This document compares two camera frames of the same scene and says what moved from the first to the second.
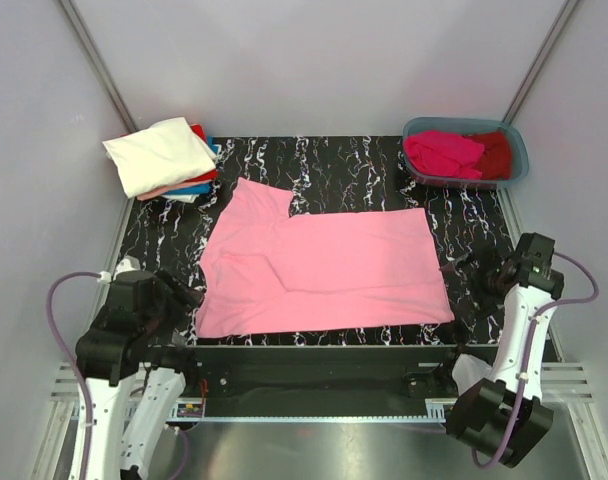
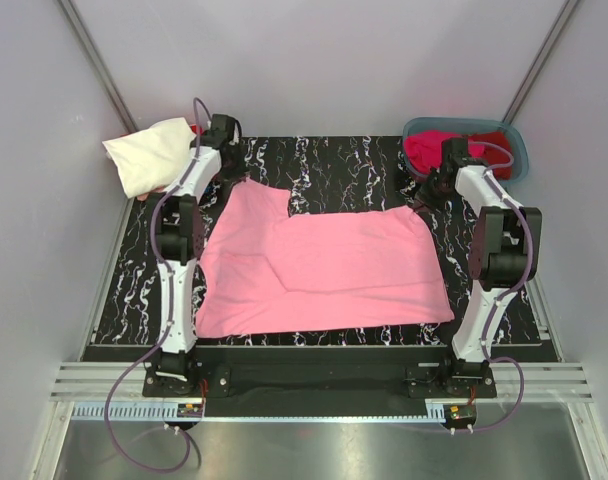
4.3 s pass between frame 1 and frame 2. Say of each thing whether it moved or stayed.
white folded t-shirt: stayed
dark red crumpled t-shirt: stayed
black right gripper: moved
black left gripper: moved
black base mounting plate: stayed
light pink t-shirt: stayed
